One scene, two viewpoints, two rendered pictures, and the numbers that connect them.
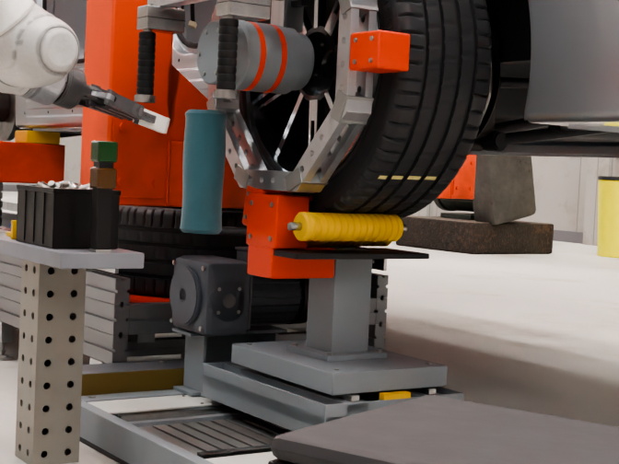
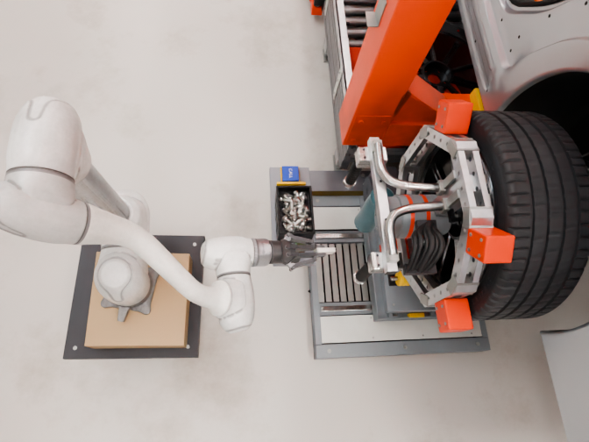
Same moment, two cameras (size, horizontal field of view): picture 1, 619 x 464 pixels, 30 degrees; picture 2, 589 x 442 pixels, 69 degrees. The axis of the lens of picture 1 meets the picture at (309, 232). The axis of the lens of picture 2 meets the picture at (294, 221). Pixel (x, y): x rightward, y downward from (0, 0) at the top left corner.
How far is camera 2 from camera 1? 2.24 m
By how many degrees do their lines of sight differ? 66
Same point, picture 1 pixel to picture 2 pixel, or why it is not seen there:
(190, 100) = (412, 106)
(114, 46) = (365, 89)
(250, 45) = (400, 235)
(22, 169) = not seen: outside the picture
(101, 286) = not seen: hidden behind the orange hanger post
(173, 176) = (386, 136)
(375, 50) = (443, 328)
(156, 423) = (330, 242)
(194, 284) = not seen: hidden behind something
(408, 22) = (483, 313)
